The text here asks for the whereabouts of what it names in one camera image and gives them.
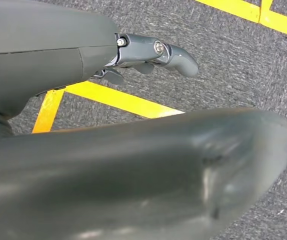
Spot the yellow floor tape line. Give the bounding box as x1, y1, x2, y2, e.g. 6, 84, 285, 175
196, 0, 287, 37
32, 81, 184, 134

